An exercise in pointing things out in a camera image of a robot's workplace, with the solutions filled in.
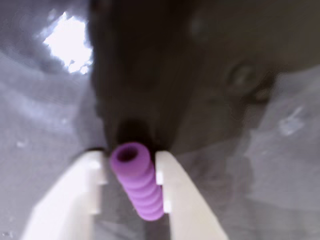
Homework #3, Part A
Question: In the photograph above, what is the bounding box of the purple ribbed pen grip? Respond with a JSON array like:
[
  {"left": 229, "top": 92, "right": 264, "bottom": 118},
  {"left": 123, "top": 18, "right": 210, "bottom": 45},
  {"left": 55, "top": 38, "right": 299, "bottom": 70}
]
[{"left": 109, "top": 142, "right": 166, "bottom": 222}]

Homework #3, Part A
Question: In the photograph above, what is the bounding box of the black table mat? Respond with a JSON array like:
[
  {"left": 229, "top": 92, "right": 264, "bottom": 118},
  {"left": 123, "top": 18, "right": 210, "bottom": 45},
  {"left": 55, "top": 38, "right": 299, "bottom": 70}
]
[{"left": 0, "top": 0, "right": 320, "bottom": 240}]

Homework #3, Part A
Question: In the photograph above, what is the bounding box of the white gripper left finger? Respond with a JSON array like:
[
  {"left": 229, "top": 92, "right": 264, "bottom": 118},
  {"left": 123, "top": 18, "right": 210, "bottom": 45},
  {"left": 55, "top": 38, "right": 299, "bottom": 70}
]
[{"left": 21, "top": 150, "right": 109, "bottom": 240}]

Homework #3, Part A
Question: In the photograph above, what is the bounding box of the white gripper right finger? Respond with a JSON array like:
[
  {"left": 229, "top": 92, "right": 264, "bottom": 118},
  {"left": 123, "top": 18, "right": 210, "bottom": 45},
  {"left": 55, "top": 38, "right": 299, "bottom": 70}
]
[{"left": 155, "top": 150, "right": 230, "bottom": 240}]

